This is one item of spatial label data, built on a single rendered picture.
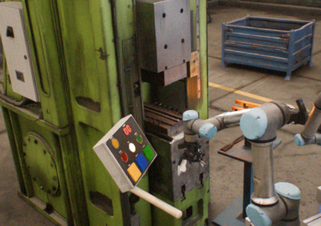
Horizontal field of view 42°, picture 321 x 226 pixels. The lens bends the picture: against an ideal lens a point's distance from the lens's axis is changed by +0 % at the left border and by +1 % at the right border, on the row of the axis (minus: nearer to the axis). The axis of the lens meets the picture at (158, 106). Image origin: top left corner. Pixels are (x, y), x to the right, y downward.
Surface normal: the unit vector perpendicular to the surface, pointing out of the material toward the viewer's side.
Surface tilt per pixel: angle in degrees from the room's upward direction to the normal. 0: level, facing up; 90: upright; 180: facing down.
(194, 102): 90
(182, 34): 90
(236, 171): 0
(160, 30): 90
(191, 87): 90
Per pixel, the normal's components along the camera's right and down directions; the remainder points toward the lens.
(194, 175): 0.71, 0.24
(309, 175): -0.06, -0.92
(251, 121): -0.82, 0.15
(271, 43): -0.66, 0.33
